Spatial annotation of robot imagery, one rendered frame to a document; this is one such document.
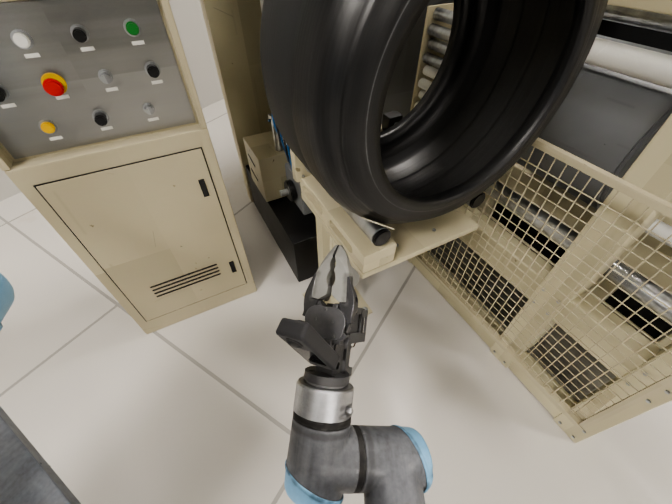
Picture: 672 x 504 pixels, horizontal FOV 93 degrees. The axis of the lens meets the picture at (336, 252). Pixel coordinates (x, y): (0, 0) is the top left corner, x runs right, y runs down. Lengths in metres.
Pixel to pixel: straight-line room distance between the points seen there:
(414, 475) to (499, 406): 1.04
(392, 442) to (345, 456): 0.08
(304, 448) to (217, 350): 1.15
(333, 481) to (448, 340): 1.19
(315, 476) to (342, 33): 0.57
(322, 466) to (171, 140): 1.00
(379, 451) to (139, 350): 1.40
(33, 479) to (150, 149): 0.86
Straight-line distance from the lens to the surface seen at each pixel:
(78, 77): 1.18
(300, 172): 0.92
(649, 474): 1.79
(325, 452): 0.52
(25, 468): 1.01
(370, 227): 0.69
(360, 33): 0.44
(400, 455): 0.57
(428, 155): 0.92
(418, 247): 0.83
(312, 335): 0.43
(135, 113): 1.21
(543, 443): 1.62
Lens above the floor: 1.38
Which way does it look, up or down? 47 degrees down
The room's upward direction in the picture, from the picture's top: straight up
